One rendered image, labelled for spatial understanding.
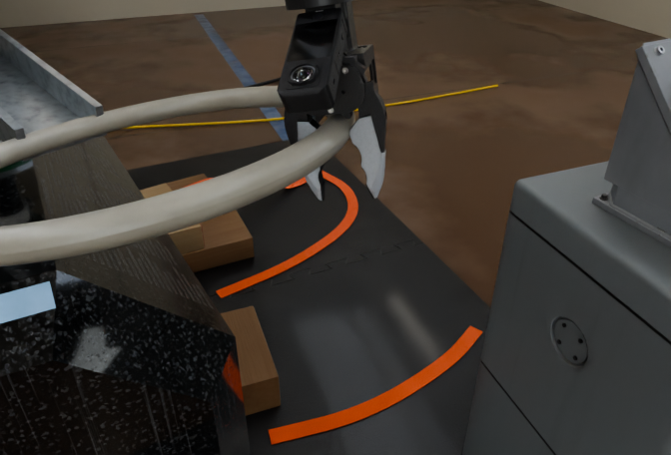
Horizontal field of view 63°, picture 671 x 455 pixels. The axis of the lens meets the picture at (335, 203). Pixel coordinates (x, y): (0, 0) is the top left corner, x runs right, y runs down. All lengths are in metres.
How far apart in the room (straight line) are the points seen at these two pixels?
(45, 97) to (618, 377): 0.96
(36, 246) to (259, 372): 1.17
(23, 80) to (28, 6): 5.25
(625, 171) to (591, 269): 0.15
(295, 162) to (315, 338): 1.37
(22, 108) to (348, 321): 1.23
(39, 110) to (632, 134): 0.87
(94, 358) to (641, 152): 0.82
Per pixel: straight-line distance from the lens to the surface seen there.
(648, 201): 0.89
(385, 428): 1.60
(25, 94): 1.02
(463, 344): 1.83
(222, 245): 2.08
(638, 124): 0.87
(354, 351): 1.77
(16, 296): 0.86
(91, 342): 0.87
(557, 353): 1.00
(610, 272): 0.85
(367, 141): 0.55
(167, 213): 0.42
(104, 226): 0.43
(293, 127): 0.57
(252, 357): 1.60
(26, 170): 1.17
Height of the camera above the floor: 1.29
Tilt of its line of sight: 31 degrees down
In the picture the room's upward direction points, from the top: straight up
